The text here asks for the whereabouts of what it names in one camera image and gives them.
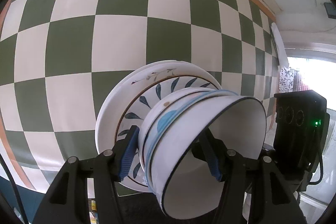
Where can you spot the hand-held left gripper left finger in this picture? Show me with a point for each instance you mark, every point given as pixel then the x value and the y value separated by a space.
pixel 128 155

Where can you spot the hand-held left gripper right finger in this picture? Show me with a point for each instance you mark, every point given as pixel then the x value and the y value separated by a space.
pixel 214 163

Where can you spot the white plate branch print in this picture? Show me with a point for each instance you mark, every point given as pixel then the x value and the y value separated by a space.
pixel 118 98

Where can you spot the white plate blue leaf print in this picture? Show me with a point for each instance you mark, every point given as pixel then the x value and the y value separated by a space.
pixel 147 98

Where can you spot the white bowl light blue print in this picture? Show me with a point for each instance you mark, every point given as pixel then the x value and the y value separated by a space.
pixel 168 117

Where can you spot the white bowl dark rim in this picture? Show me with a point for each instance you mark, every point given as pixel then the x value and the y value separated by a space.
pixel 236 134

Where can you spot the patterned white curtain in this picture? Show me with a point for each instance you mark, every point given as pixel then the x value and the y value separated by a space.
pixel 287 79

